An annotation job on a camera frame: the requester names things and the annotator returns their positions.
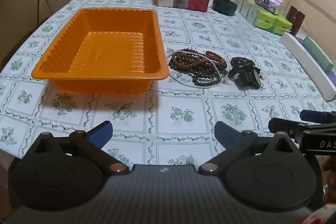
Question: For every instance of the floral green white tablecloth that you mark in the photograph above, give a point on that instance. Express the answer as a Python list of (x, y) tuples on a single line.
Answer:
[(183, 29)]

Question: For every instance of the long white box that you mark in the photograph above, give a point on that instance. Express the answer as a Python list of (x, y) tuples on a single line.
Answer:
[(307, 64)]

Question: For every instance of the pale green tissue pack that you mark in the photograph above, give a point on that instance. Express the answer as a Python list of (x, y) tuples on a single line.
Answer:
[(246, 7)]

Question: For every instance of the long green box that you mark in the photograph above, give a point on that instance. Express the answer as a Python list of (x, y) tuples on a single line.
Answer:
[(317, 53)]

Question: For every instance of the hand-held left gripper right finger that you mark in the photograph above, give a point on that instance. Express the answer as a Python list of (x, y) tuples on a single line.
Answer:
[(227, 132)]

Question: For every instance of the orange plastic tray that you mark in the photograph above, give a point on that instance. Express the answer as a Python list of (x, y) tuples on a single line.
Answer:
[(105, 50)]

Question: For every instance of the bright green tissue pack bundle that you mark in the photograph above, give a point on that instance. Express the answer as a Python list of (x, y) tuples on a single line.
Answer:
[(273, 22)]

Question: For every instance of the red white printed clothing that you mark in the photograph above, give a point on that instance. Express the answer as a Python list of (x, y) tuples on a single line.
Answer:
[(315, 217)]

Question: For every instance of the dark brown box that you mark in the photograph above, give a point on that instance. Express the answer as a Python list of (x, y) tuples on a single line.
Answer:
[(295, 19)]

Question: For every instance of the round dial wristwatch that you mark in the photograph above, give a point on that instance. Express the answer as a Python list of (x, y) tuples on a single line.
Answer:
[(253, 79)]

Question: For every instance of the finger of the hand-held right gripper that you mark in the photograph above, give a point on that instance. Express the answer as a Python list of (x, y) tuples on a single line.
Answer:
[(281, 125), (312, 116)]

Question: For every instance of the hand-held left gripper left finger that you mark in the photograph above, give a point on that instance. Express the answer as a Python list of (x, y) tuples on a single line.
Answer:
[(101, 133)]

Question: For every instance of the purple tissue pack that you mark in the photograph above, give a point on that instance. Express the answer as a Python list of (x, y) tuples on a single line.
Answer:
[(269, 2)]

